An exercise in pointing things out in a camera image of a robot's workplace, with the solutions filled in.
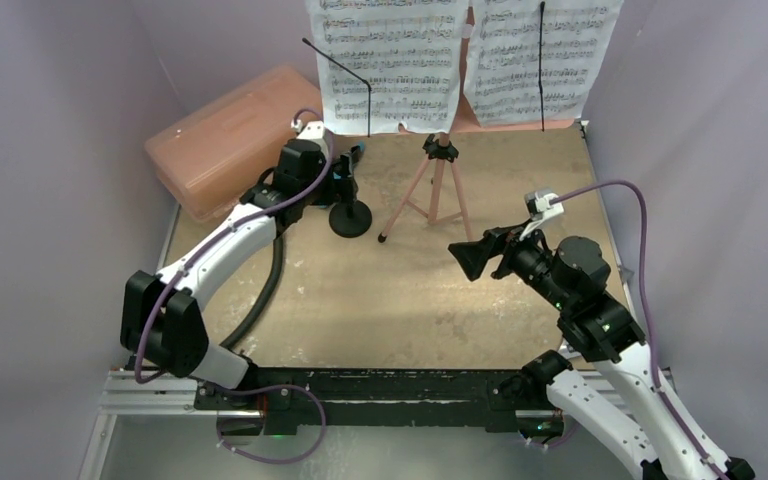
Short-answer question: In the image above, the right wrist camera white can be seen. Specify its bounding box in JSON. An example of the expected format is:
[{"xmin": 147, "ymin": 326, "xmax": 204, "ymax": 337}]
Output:
[{"xmin": 519, "ymin": 189, "xmax": 564, "ymax": 241}]

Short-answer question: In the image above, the translucent orange plastic box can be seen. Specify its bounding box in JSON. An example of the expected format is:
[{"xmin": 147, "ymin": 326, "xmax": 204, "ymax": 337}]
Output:
[{"xmin": 144, "ymin": 65, "xmax": 322, "ymax": 222}]

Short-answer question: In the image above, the pink music stand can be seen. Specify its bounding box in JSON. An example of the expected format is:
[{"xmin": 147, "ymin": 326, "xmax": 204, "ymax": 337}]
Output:
[{"xmin": 301, "ymin": 0, "xmax": 581, "ymax": 244}]

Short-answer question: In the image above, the blue toy microphone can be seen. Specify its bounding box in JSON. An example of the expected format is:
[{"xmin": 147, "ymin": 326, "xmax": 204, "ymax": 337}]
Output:
[{"xmin": 314, "ymin": 142, "xmax": 366, "ymax": 208}]

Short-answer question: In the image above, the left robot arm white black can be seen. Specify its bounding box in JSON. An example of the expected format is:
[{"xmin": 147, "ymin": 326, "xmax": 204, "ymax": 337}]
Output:
[{"xmin": 119, "ymin": 139, "xmax": 364, "ymax": 409}]

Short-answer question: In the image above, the black rubber hose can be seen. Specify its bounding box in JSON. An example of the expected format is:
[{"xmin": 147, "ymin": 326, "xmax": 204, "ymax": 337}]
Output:
[{"xmin": 219, "ymin": 235, "xmax": 286, "ymax": 351}]

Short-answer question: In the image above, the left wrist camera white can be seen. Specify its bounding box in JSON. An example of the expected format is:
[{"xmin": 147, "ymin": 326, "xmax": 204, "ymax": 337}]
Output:
[{"xmin": 291, "ymin": 118, "xmax": 331, "ymax": 158}]

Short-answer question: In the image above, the black microphone desk stand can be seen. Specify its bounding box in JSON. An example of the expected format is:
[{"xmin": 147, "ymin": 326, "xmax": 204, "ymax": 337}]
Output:
[{"xmin": 329, "ymin": 192, "xmax": 372, "ymax": 238}]

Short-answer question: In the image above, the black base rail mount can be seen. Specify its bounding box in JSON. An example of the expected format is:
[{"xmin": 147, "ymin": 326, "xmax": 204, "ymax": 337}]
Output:
[{"xmin": 195, "ymin": 367, "xmax": 566, "ymax": 439}]

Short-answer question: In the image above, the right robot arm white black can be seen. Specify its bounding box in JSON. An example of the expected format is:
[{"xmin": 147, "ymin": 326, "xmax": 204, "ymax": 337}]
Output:
[{"xmin": 448, "ymin": 226, "xmax": 756, "ymax": 479}]

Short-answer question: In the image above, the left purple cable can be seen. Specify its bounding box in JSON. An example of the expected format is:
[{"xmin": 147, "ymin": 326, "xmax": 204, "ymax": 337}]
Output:
[{"xmin": 133, "ymin": 108, "xmax": 336, "ymax": 465}]

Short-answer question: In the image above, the sheet music page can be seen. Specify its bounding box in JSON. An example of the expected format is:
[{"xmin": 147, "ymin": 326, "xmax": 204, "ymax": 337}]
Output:
[
  {"xmin": 305, "ymin": 1, "xmax": 470, "ymax": 135},
  {"xmin": 463, "ymin": 0, "xmax": 623, "ymax": 127}
]

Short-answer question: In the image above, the purple cable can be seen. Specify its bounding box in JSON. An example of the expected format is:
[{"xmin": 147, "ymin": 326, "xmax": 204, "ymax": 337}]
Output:
[
  {"xmin": 133, "ymin": 108, "xmax": 336, "ymax": 465},
  {"xmin": 523, "ymin": 180, "xmax": 733, "ymax": 480}
]

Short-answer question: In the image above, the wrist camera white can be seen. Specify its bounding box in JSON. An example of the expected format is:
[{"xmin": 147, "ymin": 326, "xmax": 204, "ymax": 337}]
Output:
[
  {"xmin": 519, "ymin": 189, "xmax": 564, "ymax": 241},
  {"xmin": 291, "ymin": 118, "xmax": 331, "ymax": 158}
]

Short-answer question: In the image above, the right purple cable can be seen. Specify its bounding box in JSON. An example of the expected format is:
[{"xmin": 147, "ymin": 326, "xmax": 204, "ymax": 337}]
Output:
[{"xmin": 523, "ymin": 180, "xmax": 733, "ymax": 480}]

